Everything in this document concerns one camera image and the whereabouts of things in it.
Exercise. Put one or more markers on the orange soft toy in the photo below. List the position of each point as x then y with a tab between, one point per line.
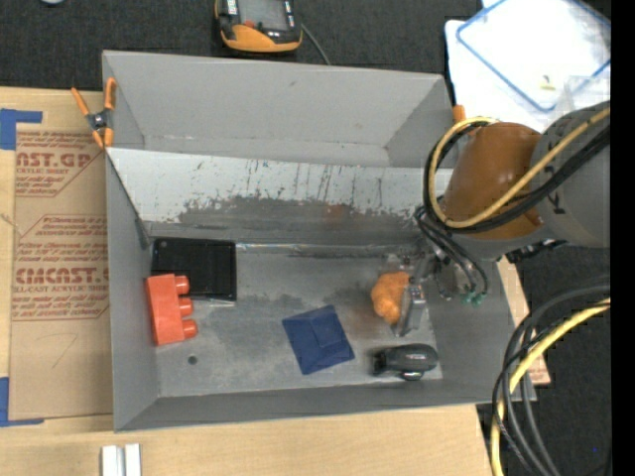
387	295

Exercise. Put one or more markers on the orange toy building brick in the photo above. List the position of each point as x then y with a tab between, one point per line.
166	310

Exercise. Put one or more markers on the brown cardboard board, red print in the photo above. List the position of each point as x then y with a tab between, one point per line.
54	355

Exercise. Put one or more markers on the dark blue folded cloth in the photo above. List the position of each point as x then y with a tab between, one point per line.
317	340

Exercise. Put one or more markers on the dark grey computer mouse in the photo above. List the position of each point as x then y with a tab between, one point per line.
409	357

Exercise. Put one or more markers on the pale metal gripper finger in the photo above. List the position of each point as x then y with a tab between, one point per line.
413	313

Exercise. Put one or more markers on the black flat box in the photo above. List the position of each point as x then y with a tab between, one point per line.
196	266

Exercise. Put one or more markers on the grey metal bin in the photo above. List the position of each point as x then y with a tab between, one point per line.
278	112

